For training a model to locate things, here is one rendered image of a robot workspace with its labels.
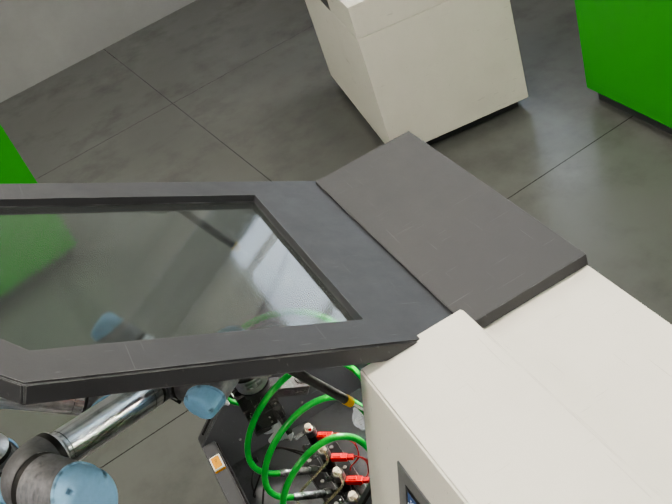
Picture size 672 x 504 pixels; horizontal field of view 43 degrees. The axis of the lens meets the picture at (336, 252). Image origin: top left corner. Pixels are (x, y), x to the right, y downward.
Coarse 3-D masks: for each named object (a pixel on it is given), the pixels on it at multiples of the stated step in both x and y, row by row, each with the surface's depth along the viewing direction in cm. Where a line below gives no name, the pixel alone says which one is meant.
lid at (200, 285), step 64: (0, 192) 178; (64, 192) 183; (128, 192) 189; (192, 192) 195; (256, 192) 202; (320, 192) 209; (0, 256) 157; (64, 256) 161; (128, 256) 166; (192, 256) 170; (256, 256) 175; (320, 256) 176; (384, 256) 182; (0, 320) 138; (64, 320) 142; (128, 320) 145; (192, 320) 149; (256, 320) 152; (320, 320) 156; (384, 320) 157; (0, 384) 123; (64, 384) 125; (128, 384) 130; (192, 384) 135
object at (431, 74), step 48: (336, 0) 448; (384, 0) 433; (432, 0) 440; (480, 0) 448; (336, 48) 515; (384, 48) 447; (432, 48) 455; (480, 48) 463; (384, 96) 462; (432, 96) 470; (480, 96) 479
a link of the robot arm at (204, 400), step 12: (204, 384) 174; (216, 384) 174; (228, 384) 176; (180, 396) 178; (192, 396) 172; (204, 396) 172; (216, 396) 173; (228, 396) 177; (192, 408) 175; (204, 408) 172; (216, 408) 174
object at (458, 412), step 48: (432, 336) 152; (480, 336) 149; (384, 384) 147; (432, 384) 144; (480, 384) 140; (528, 384) 137; (384, 432) 149; (432, 432) 136; (480, 432) 133; (528, 432) 130; (576, 432) 128; (384, 480) 158; (432, 480) 134; (480, 480) 126; (528, 480) 124; (576, 480) 122; (624, 480) 119
